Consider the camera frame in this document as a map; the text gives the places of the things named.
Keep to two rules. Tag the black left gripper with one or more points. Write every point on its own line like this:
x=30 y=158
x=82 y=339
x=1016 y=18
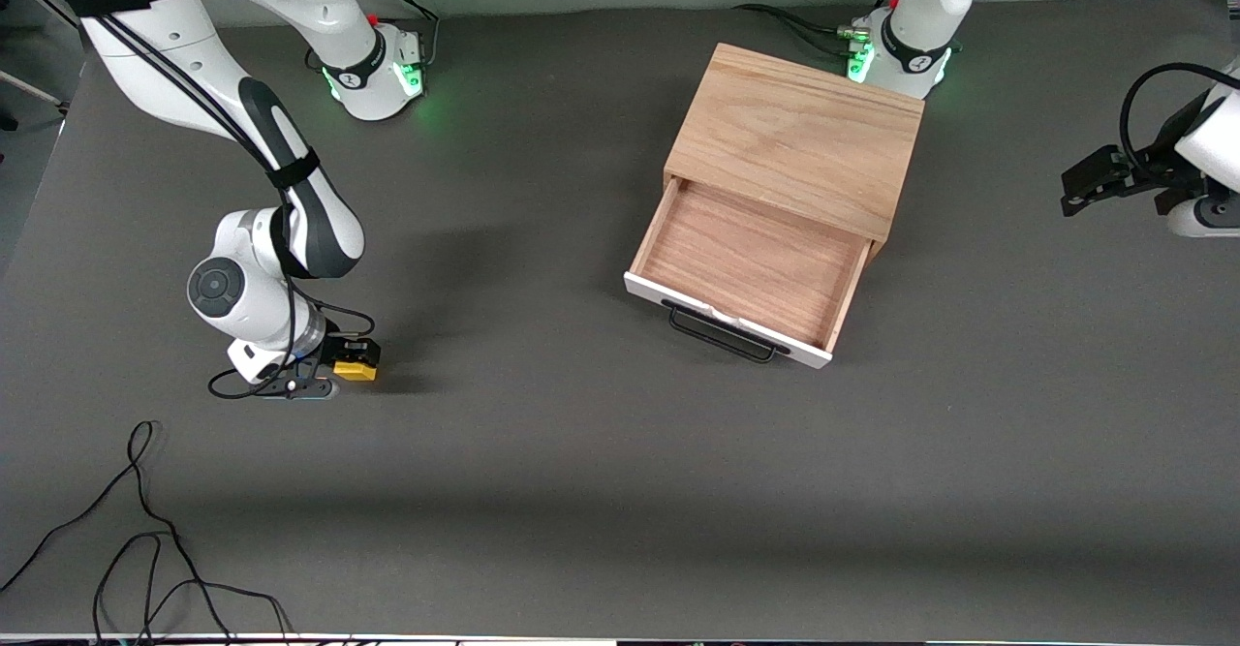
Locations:
x=1155 y=158

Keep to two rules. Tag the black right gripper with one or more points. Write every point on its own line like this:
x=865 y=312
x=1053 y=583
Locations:
x=335 y=350

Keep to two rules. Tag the yellow cube block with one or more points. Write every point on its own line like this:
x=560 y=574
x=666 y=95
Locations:
x=354 y=372

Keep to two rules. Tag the white-fronted wooden drawer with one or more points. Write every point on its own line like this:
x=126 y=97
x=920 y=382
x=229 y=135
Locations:
x=751 y=259

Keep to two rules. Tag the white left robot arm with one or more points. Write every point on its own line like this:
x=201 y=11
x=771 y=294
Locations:
x=920 y=7

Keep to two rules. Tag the wooden drawer cabinet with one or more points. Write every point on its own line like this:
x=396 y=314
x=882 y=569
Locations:
x=794 y=133

